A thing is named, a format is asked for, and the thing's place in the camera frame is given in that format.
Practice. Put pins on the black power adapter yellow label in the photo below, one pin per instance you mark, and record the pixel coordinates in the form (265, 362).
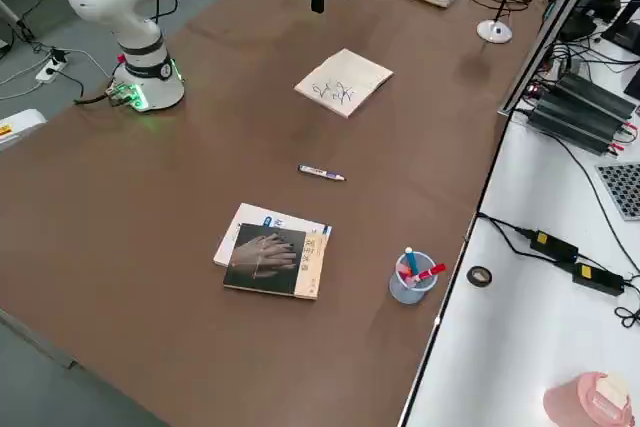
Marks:
(597, 279)
(555, 246)

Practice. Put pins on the blue pen white cap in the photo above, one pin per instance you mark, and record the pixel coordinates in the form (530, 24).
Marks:
(412, 262)

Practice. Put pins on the white cabinet orange label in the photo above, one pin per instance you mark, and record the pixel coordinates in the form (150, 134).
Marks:
(22, 127)

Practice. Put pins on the grey perforated plate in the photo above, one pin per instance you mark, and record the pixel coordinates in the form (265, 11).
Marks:
(622, 192)

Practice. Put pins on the small circuit board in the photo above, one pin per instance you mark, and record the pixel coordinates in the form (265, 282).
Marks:
(534, 90)

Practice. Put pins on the black ribbed power supply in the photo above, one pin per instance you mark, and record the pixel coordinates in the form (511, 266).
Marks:
(575, 127)
(600, 94)

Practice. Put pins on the blue white whiteboard marker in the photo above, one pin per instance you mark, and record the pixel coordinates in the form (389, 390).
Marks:
(320, 173)

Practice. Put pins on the red marker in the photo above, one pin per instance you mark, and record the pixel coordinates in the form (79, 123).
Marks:
(430, 273)

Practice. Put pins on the white lined notebook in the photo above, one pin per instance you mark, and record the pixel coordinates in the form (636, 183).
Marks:
(350, 77)

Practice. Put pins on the dark book with hands cover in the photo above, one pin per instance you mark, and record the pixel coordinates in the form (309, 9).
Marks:
(265, 259)

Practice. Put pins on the black monitor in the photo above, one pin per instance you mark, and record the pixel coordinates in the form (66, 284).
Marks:
(625, 32)

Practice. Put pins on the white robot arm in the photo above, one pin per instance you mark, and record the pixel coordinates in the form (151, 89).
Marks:
(125, 12)

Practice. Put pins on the clear plastic pen cup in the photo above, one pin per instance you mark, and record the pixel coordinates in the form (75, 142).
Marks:
(407, 292)

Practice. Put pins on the orange marker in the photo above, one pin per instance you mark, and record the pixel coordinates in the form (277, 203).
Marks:
(405, 274)

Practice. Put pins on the black tape roll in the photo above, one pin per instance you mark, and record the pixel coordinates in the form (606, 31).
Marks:
(469, 277)

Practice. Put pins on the aluminium frame post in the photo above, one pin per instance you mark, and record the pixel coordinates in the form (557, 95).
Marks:
(550, 37)

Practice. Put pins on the pink container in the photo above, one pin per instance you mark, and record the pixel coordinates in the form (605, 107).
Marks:
(575, 402)

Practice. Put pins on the white and blue book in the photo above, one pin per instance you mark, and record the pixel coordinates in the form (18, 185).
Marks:
(250, 219)

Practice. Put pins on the white power strip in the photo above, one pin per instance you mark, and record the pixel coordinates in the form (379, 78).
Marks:
(50, 72)

